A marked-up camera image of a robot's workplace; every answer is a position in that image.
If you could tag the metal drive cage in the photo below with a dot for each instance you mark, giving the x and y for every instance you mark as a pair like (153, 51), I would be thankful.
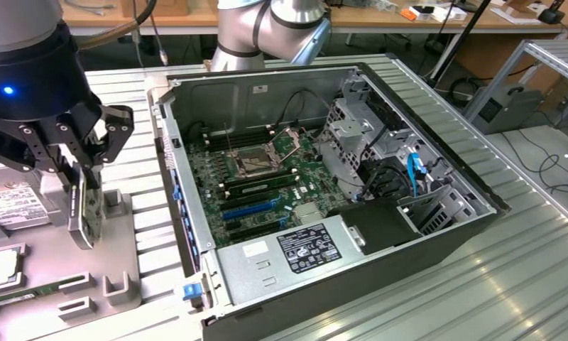
(350, 128)

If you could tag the grey parts rack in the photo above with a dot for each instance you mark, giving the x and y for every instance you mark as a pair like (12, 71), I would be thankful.
(52, 270)

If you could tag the black RAM slot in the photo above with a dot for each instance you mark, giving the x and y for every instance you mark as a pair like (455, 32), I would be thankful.
(239, 144)
(260, 180)
(257, 176)
(239, 139)
(236, 130)
(237, 135)

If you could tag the metal disk bay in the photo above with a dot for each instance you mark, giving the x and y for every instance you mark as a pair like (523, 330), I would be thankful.
(450, 209)

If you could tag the black plastic shroud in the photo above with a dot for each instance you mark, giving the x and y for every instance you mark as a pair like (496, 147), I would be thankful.
(374, 227)

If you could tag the long black expansion slot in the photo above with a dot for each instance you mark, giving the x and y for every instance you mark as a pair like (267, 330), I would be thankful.
(245, 203)
(253, 233)

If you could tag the CPU socket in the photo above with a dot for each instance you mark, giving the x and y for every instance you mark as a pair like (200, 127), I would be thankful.
(255, 165)

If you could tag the blue case latch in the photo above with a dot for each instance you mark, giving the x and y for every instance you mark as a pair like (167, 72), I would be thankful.
(191, 292)

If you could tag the thin metal locking lever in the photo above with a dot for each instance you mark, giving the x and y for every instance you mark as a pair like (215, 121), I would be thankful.
(228, 142)

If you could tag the wooden desk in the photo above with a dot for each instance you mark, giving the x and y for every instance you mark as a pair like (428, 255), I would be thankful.
(474, 25)

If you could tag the hard disk with label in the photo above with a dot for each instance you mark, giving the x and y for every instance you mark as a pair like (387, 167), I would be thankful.
(9, 206)

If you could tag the green graphics card black fan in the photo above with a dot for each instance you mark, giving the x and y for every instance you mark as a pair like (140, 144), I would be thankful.
(77, 213)

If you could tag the green motherboard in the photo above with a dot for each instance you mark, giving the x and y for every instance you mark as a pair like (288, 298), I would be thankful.
(208, 167)

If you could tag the black open PC case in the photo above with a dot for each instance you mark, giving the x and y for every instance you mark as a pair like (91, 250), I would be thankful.
(383, 270)

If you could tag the short black expansion slot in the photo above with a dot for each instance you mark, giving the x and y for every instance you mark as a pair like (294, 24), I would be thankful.
(236, 226)

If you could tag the green RAM stick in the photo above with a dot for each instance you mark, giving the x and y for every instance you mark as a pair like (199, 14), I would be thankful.
(260, 187)
(19, 295)

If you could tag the blue expansion slot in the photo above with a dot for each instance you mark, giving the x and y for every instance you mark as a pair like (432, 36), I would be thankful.
(249, 214)

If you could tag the grey power supply unit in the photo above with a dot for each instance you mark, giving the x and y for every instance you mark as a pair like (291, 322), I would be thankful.
(245, 277)

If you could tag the orange and white box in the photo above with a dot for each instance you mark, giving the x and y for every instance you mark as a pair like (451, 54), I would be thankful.
(410, 14)

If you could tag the silver chipset heatsink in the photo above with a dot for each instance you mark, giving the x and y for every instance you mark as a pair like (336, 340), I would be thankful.
(307, 213)

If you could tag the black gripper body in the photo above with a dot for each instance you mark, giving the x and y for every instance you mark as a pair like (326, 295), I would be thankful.
(28, 78)

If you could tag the black desk device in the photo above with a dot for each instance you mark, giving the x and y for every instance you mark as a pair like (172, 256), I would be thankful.
(551, 16)

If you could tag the black stand pole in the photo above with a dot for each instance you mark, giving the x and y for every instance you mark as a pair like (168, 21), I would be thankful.
(460, 39)

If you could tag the aluminium profile frame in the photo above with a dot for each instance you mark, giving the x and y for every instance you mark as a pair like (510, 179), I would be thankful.
(496, 76)

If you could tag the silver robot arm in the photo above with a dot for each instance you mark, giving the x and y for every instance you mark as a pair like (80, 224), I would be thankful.
(245, 35)

